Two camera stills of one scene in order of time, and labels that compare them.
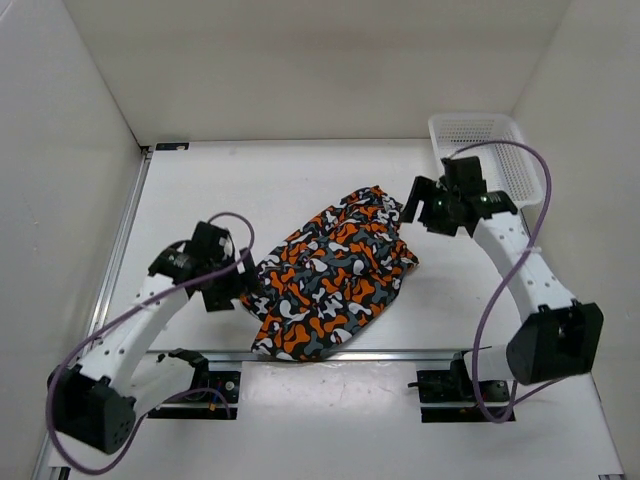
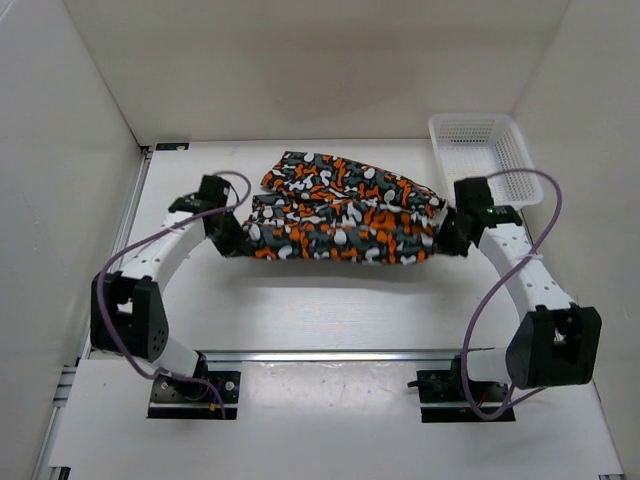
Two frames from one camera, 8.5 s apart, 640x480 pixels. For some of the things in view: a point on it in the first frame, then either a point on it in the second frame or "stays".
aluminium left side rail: [115, 266] stays
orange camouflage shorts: [331, 279] to [325, 209]
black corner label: [172, 146] stays
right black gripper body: [436, 212] to [449, 239]
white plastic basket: [507, 168] stays
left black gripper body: [220, 292] to [229, 237]
